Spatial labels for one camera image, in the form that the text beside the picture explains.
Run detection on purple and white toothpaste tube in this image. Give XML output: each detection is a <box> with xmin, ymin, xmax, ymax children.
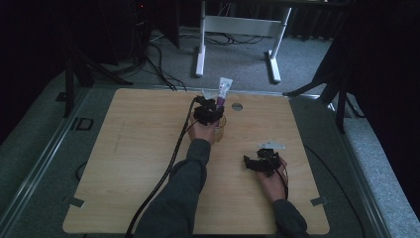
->
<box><xmin>215</xmin><ymin>76</ymin><xmax>234</xmax><ymax>112</ymax></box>

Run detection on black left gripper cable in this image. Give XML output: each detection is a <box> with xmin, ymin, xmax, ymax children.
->
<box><xmin>124</xmin><ymin>96</ymin><xmax>201</xmax><ymax>238</ymax></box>

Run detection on grey tape strip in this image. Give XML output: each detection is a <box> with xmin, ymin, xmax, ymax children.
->
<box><xmin>61</xmin><ymin>195</ymin><xmax>86</xmax><ymax>209</ymax></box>
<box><xmin>310</xmin><ymin>196</ymin><xmax>330</xmax><ymax>207</ymax></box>

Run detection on black computer tower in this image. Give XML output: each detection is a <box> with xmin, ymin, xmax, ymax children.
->
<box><xmin>127</xmin><ymin>0</ymin><xmax>154</xmax><ymax>64</ymax></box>

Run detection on person's right hand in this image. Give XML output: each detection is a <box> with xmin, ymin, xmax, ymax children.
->
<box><xmin>257</xmin><ymin>157</ymin><xmax>289</xmax><ymax>203</ymax></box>

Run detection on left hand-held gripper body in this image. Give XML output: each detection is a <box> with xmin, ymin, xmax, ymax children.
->
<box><xmin>192</xmin><ymin>89</ymin><xmax>221</xmax><ymax>127</ymax></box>

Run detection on amber glass cup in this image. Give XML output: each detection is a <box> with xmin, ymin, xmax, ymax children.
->
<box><xmin>213</xmin><ymin>113</ymin><xmax>229</xmax><ymax>144</ymax></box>

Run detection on white desk frame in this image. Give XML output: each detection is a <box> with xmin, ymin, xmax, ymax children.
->
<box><xmin>194</xmin><ymin>0</ymin><xmax>293</xmax><ymax>84</ymax></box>

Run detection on person's left hand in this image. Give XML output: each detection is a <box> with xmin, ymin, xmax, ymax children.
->
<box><xmin>187</xmin><ymin>114</ymin><xmax>220</xmax><ymax>145</ymax></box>

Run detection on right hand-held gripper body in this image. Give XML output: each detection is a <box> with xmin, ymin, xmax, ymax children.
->
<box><xmin>257</xmin><ymin>141</ymin><xmax>287</xmax><ymax>179</ymax></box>

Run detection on black floor cables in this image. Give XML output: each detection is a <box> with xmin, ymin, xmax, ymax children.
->
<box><xmin>112</xmin><ymin>31</ymin><xmax>266</xmax><ymax>92</ymax></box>

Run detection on black metal stand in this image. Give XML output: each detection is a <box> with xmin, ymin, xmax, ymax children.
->
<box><xmin>54</xmin><ymin>33</ymin><xmax>134</xmax><ymax>119</ymax></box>
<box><xmin>282</xmin><ymin>59</ymin><xmax>365</xmax><ymax>135</ymax></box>

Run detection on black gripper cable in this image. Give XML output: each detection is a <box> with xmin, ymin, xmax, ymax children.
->
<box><xmin>275</xmin><ymin>162</ymin><xmax>291</xmax><ymax>201</ymax></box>
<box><xmin>124</xmin><ymin>96</ymin><xmax>201</xmax><ymax>238</ymax></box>

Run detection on black rectangular floor bracket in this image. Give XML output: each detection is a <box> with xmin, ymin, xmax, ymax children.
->
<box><xmin>69</xmin><ymin>116</ymin><xmax>94</xmax><ymax>132</ymax></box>

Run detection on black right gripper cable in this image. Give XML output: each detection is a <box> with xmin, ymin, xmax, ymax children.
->
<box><xmin>275</xmin><ymin>162</ymin><xmax>291</xmax><ymax>201</ymax></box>

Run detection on thin black cable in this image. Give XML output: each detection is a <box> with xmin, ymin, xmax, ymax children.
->
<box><xmin>302</xmin><ymin>144</ymin><xmax>368</xmax><ymax>238</ymax></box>
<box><xmin>74</xmin><ymin>161</ymin><xmax>89</xmax><ymax>181</ymax></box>

